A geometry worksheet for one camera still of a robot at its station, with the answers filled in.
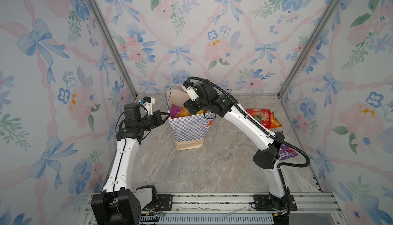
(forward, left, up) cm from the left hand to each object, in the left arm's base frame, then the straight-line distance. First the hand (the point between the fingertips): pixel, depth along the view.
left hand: (170, 114), depth 75 cm
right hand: (+6, -9, +3) cm, 11 cm away
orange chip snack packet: (+11, -63, -23) cm, 68 cm away
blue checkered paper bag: (-5, -9, -9) cm, 14 cm away
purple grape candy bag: (+10, 0, -11) cm, 15 cm away
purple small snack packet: (-9, -64, -24) cm, 69 cm away
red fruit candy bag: (+14, -55, -19) cm, 60 cm away
